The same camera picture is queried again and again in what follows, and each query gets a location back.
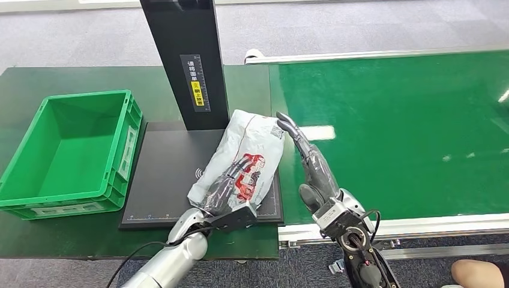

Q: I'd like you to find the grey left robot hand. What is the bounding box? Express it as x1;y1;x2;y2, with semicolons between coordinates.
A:
200;155;264;218

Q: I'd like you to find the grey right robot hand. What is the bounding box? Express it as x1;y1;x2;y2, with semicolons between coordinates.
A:
276;111;343;214

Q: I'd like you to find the grey plastic mailer package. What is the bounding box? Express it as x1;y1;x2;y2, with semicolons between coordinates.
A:
187;109;286;218

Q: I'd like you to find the black inbound scanner machine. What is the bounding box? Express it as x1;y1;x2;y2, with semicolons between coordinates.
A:
118;0;285;232

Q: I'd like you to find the green conveyor belt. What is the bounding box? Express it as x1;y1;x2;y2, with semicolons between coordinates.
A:
270;50;509;226

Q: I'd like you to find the white conveyor end roller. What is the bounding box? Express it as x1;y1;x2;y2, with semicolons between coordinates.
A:
244;48;264;65

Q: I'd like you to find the black and yellow column label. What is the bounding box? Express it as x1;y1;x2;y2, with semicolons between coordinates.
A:
179;54;211;112

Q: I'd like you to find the green plastic crate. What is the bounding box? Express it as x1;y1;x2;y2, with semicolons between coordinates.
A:
0;89;143;221

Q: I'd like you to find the person's knee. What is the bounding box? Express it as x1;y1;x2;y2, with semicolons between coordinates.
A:
451;259;506;288

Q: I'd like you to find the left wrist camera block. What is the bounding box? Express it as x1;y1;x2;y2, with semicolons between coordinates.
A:
206;201;259;233

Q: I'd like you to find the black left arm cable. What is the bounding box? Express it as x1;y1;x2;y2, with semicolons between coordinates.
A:
104;226;217;288

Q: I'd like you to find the silver conveyor frame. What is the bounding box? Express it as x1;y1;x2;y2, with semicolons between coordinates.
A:
244;47;509;263

